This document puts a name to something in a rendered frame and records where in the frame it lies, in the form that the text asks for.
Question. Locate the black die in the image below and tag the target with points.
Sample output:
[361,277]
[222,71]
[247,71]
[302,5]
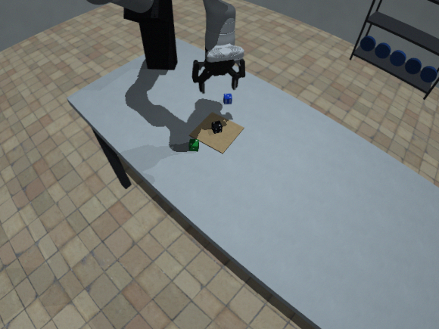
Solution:
[217,127]

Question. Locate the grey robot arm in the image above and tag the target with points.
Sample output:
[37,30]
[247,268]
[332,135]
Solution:
[220,26]

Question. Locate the tan flat mat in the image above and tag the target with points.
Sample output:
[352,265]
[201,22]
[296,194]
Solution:
[218,141]

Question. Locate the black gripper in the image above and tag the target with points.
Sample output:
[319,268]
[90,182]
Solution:
[217,68]

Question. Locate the blue die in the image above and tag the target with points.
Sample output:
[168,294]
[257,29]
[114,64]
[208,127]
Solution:
[227,98]

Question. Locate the green die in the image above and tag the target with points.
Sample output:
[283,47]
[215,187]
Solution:
[193,144]

